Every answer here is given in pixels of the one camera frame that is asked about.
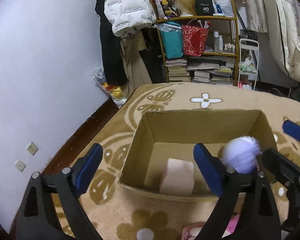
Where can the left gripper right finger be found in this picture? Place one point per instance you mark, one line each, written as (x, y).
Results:
(259, 217)

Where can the purple haired plush doll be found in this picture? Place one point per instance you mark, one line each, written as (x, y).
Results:
(241, 154)

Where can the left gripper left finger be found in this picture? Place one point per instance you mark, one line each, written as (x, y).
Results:
(37, 217)

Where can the white puffer jacket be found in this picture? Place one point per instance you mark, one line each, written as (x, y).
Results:
(129, 16)

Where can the teal bag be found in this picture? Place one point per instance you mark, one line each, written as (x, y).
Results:
(172, 39)

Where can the white wall socket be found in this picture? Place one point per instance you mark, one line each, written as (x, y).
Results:
(20, 165)
(32, 148)

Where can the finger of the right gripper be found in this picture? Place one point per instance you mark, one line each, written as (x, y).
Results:
(288, 174)
(292, 129)

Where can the red gift bag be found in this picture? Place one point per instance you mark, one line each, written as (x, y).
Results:
(194, 37)

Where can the black box with 40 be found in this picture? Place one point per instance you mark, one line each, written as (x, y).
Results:
(204, 7)

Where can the open cardboard box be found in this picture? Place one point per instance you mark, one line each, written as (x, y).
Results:
(196, 136)

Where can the white folded bedding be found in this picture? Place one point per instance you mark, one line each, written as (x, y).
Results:
(283, 22)

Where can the stack of books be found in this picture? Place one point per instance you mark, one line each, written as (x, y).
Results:
(176, 70)

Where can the beige patterned carpet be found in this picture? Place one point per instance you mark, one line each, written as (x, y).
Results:
(118, 213)

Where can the white rolling cart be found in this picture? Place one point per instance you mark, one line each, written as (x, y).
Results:
(248, 63)

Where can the plastic bag with toys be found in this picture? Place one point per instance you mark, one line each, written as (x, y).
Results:
(113, 91)

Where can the blonde wig head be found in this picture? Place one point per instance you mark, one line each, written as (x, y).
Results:
(185, 7)

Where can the wooden bookshelf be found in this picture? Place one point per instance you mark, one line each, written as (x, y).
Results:
(220, 57)

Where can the black hanging coat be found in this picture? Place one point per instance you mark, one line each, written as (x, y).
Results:
(111, 49)

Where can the purple printed bag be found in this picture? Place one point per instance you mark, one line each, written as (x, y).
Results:
(166, 9)

